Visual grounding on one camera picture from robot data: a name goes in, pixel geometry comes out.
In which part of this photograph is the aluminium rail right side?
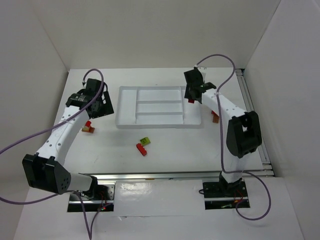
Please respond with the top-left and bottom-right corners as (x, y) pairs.
(235, 68), (275, 177)

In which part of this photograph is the white lego brick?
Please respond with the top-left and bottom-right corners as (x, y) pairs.
(82, 127), (90, 132)

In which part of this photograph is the aluminium rail front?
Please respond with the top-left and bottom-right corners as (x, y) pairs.
(72, 171), (220, 187)

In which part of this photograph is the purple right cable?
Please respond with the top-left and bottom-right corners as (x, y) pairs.
(194, 54), (272, 221)

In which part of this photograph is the red lego brick on table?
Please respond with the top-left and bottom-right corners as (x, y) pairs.
(136, 143), (147, 157)

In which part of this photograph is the purple cable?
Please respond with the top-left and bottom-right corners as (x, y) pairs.
(0, 69), (105, 240)
(194, 54), (272, 221)

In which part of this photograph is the green lego brick on table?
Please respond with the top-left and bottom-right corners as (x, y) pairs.
(139, 137), (151, 146)

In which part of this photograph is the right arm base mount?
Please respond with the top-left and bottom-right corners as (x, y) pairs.
(198, 181), (250, 210)

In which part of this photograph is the red arch lego brick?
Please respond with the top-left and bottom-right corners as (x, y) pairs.
(84, 120), (92, 129)

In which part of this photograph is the brown lego plate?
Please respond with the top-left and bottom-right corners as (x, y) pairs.
(212, 114), (220, 124)
(88, 127), (95, 134)

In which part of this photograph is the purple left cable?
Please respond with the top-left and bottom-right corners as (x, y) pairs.
(0, 69), (105, 240)

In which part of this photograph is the aluminium rail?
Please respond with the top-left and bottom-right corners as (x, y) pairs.
(72, 171), (220, 187)
(235, 68), (275, 177)

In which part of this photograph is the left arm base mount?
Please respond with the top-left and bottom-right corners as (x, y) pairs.
(67, 182), (116, 213)

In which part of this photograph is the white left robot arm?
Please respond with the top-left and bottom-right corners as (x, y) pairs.
(22, 78), (114, 198)

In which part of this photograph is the white compartment tray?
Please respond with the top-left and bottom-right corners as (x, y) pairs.
(115, 86), (202, 129)

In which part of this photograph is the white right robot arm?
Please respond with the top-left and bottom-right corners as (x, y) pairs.
(184, 67), (262, 195)

